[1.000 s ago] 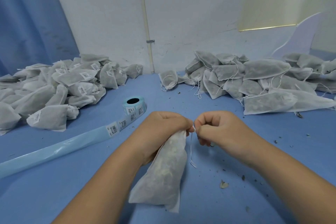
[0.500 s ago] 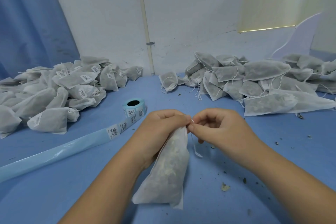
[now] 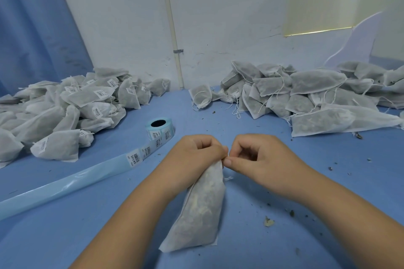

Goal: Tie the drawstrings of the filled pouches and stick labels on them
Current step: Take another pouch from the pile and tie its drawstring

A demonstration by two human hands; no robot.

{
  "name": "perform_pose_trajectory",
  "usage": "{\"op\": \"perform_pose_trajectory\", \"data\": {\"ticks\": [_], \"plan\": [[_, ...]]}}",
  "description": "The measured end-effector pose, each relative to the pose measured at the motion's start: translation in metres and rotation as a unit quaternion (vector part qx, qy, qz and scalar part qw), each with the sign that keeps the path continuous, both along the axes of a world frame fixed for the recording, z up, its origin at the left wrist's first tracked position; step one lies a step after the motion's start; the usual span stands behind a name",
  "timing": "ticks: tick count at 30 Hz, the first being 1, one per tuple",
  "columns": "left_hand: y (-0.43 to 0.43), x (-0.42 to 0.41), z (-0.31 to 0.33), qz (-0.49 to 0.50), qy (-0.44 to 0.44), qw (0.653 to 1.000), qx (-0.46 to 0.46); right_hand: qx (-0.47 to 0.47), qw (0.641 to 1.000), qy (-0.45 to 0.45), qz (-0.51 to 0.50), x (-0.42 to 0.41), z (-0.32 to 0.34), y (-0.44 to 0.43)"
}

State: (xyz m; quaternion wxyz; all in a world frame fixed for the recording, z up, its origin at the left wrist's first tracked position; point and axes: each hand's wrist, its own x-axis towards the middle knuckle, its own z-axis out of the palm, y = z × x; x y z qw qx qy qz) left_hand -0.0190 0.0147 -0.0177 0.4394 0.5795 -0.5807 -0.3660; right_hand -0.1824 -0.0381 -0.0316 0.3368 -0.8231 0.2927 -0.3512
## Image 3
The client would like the person's right hand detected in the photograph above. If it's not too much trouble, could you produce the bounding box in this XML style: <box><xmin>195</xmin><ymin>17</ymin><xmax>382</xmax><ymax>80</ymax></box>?
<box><xmin>223</xmin><ymin>133</ymin><xmax>314</xmax><ymax>205</ymax></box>

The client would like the person's right forearm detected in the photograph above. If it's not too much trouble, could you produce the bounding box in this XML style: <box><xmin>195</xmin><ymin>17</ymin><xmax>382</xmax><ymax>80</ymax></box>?
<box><xmin>292</xmin><ymin>180</ymin><xmax>404</xmax><ymax>269</ymax></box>

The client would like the person's left forearm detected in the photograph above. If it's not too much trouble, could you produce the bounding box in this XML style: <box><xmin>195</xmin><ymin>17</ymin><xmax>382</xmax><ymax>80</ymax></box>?
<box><xmin>69</xmin><ymin>185</ymin><xmax>181</xmax><ymax>269</ymax></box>

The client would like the white mesh herb bag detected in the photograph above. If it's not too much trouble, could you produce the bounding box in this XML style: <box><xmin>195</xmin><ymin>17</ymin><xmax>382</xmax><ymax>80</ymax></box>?
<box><xmin>158</xmin><ymin>160</ymin><xmax>226</xmax><ymax>254</ymax></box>

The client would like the white wall pipe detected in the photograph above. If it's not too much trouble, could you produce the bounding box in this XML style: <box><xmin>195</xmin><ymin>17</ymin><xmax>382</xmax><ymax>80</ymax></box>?
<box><xmin>158</xmin><ymin>0</ymin><xmax>186</xmax><ymax>90</ymax></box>

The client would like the person's left hand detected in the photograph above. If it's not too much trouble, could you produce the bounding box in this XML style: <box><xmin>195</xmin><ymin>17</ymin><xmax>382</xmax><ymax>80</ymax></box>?
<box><xmin>150</xmin><ymin>134</ymin><xmax>229</xmax><ymax>205</ymax></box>

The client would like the blue label roll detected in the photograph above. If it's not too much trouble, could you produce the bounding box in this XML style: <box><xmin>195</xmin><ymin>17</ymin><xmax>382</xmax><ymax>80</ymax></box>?
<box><xmin>0</xmin><ymin>117</ymin><xmax>177</xmax><ymax>221</ymax></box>

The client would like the pile of labelled herb bags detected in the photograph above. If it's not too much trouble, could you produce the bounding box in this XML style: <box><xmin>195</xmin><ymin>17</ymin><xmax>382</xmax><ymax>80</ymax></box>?
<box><xmin>0</xmin><ymin>66</ymin><xmax>172</xmax><ymax>169</ymax></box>

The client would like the pile of unlabelled herb bags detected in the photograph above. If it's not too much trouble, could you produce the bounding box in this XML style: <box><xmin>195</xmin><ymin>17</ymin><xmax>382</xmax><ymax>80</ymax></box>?
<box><xmin>189</xmin><ymin>59</ymin><xmax>404</xmax><ymax>138</ymax></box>

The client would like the large beige panel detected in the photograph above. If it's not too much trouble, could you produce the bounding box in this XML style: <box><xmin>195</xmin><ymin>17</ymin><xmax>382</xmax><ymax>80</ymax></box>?
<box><xmin>372</xmin><ymin>0</ymin><xmax>404</xmax><ymax>61</ymax></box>

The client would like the white curved board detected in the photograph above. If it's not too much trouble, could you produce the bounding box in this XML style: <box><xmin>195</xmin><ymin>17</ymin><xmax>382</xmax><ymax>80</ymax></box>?
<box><xmin>324</xmin><ymin>12</ymin><xmax>383</xmax><ymax>69</ymax></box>

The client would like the blue curtain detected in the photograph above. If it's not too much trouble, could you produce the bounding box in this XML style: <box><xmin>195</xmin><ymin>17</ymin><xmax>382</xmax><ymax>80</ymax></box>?
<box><xmin>0</xmin><ymin>0</ymin><xmax>94</xmax><ymax>96</ymax></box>

